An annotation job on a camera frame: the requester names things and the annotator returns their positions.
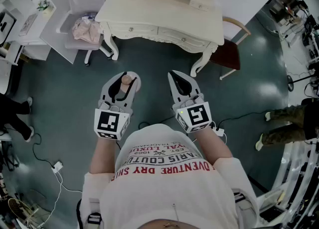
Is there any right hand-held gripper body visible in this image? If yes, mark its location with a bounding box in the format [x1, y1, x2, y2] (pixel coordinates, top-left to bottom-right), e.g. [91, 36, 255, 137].
[171, 93, 214, 134]

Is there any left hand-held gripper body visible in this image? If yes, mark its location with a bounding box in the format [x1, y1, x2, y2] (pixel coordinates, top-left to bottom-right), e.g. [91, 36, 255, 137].
[94, 100, 133, 141]

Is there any small beige cylinder object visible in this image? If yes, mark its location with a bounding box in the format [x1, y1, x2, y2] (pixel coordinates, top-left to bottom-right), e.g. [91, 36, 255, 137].
[119, 71, 142, 100]

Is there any person's right forearm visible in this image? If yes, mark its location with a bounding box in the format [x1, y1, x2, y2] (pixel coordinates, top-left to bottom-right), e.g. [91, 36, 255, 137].
[193, 127, 234, 164]

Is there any person's left forearm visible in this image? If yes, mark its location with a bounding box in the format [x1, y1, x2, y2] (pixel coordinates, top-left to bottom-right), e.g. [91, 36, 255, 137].
[89, 136, 121, 174]

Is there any cream carved dressing table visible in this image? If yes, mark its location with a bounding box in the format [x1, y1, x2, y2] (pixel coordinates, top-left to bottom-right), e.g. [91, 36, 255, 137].
[94, 0, 225, 78]

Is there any white power strip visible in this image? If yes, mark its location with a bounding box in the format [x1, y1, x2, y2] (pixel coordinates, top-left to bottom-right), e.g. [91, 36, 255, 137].
[211, 126, 225, 137]
[51, 161, 64, 174]

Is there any wooden chair dark red seat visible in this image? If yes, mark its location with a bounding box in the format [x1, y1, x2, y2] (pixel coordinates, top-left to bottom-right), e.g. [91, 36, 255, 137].
[208, 16, 252, 81]

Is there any pink crumpled cloth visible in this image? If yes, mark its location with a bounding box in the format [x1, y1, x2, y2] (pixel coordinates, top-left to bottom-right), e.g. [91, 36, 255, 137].
[72, 17, 103, 43]

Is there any clear blue plastic bag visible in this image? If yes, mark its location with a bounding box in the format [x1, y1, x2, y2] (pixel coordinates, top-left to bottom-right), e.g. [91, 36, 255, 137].
[81, 11, 98, 22]

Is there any person's white printed shirt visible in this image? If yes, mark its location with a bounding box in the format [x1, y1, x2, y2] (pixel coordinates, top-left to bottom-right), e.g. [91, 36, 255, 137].
[81, 123, 259, 229]

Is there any black floor stand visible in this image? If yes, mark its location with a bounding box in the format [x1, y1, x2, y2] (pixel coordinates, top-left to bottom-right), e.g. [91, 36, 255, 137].
[286, 70, 319, 92]

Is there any framed picture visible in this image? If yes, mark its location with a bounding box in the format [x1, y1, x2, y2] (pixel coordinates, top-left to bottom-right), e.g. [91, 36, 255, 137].
[19, 13, 38, 37]

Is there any black white device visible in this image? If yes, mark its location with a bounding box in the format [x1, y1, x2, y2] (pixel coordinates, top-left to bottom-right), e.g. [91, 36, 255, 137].
[0, 11, 17, 45]

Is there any white metal rack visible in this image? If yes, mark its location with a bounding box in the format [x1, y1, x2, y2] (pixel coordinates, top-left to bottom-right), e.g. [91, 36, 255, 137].
[256, 137, 319, 229]

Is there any cluttered equipment workbench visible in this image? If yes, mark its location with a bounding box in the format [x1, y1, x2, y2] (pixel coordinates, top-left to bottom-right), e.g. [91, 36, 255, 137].
[268, 0, 319, 65]

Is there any black floor cable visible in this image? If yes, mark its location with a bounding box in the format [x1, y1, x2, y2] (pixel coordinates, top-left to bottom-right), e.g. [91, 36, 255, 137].
[31, 132, 55, 168]
[138, 112, 271, 134]

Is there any white cable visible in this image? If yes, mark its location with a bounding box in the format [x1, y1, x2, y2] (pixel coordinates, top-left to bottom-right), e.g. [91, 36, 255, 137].
[41, 170, 83, 225]

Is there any grey harness strap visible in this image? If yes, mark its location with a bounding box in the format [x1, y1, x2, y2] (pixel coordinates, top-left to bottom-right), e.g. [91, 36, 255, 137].
[231, 188, 258, 225]
[86, 197, 103, 229]

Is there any round wire mesh guard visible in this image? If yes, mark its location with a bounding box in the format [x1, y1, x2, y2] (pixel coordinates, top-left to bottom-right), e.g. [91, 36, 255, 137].
[7, 197, 26, 221]

